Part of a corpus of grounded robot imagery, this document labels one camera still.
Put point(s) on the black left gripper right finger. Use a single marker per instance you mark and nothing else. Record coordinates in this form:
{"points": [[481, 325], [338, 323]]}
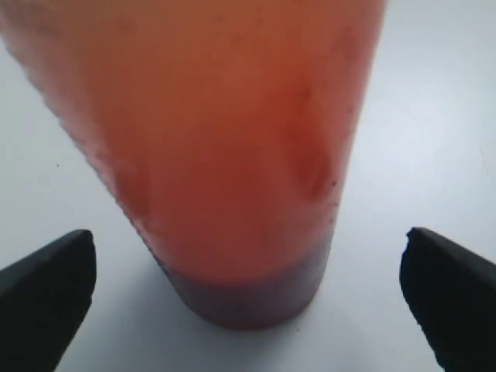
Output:
{"points": [[450, 292]]}

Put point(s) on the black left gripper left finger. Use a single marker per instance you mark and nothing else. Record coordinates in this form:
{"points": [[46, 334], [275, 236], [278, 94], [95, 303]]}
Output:
{"points": [[45, 297]]}

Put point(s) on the red sauce squeeze bottle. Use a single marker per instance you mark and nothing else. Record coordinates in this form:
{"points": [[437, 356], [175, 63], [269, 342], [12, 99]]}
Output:
{"points": [[223, 129]]}

